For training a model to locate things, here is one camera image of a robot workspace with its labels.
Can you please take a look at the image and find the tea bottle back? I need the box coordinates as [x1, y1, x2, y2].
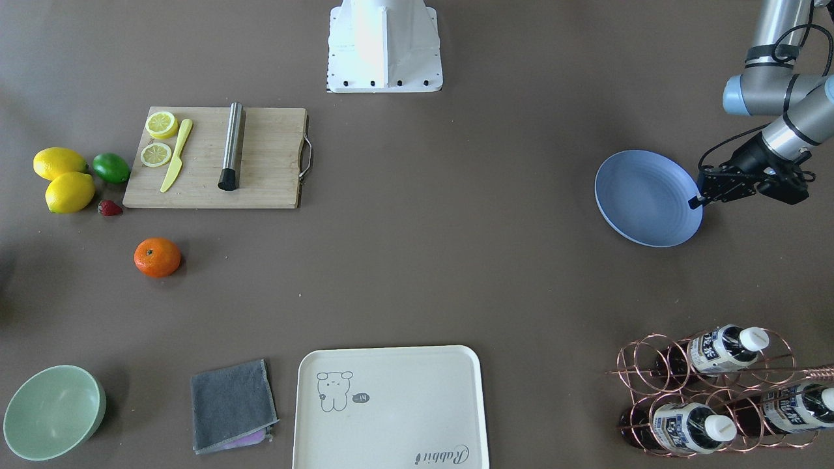
[653, 324, 769, 384]
[729, 383, 833, 437]

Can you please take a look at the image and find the green lime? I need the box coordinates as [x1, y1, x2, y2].
[92, 152, 131, 184]

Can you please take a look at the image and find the lemon half lower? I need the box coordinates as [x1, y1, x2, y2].
[144, 111, 179, 139]

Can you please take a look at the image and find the grey folded cloth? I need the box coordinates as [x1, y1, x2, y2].
[190, 358, 280, 456]

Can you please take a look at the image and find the steel muddler black tip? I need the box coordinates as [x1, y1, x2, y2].
[218, 102, 245, 191]

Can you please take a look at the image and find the tea bottle front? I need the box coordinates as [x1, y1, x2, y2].
[618, 403, 738, 456]

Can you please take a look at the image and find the blue round plate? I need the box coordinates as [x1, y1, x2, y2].
[594, 150, 703, 248]

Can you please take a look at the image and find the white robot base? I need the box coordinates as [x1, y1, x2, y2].
[326, 1, 444, 93]

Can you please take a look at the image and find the red strawberry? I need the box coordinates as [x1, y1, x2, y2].
[96, 199, 123, 217]

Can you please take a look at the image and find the cream rabbit tray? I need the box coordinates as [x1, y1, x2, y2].
[293, 345, 491, 468]

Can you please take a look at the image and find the yellow lemon lower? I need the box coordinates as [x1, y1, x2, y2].
[33, 147, 87, 181]

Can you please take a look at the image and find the orange fruit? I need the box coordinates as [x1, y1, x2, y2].
[133, 237, 182, 278]

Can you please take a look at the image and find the yellow lemon upper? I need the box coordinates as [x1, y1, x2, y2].
[45, 172, 95, 214]

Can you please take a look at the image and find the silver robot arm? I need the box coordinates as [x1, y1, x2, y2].
[689, 1, 833, 210]

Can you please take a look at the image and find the yellow plastic knife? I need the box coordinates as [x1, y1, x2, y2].
[159, 119, 194, 193]

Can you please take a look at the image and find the tea bottle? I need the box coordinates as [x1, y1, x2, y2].
[653, 324, 769, 384]
[618, 403, 738, 456]
[729, 383, 833, 437]

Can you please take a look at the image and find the wooden cutting board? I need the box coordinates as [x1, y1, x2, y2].
[123, 106, 309, 208]

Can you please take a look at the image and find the yellow lemon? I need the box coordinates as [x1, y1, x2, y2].
[33, 147, 87, 181]
[45, 172, 95, 214]

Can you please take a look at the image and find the green bowl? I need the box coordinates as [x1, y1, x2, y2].
[3, 365, 107, 461]

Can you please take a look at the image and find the copper wire bottle rack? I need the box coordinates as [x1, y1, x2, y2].
[614, 327, 832, 457]

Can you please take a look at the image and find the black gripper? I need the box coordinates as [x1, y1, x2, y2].
[688, 133, 812, 210]

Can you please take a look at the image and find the lemon slice upper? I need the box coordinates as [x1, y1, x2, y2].
[139, 142, 173, 168]

